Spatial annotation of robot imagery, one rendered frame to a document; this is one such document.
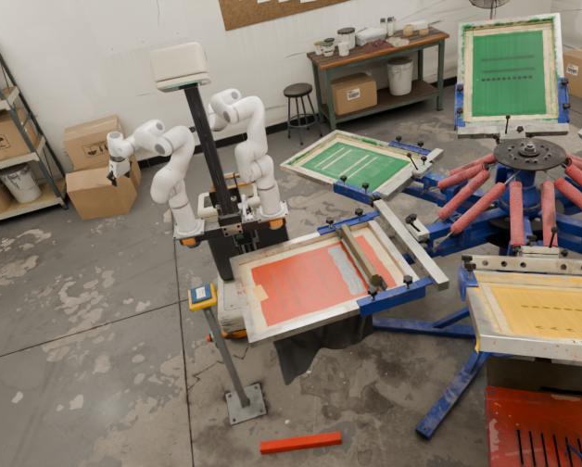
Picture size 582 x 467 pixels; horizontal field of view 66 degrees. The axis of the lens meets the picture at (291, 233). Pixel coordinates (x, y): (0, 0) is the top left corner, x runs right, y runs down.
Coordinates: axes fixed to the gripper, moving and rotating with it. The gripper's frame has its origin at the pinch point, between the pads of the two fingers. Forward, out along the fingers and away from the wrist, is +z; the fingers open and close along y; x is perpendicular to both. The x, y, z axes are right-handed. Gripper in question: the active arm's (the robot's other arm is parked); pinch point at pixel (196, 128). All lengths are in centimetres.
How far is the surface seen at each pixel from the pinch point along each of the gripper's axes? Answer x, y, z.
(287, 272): -79, -27, -52
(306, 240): -72, -6, -53
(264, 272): -77, -32, -41
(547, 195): -77, 27, -158
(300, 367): -122, -45, -55
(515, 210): -79, 19, -147
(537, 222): -95, 41, -150
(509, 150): -59, 45, -144
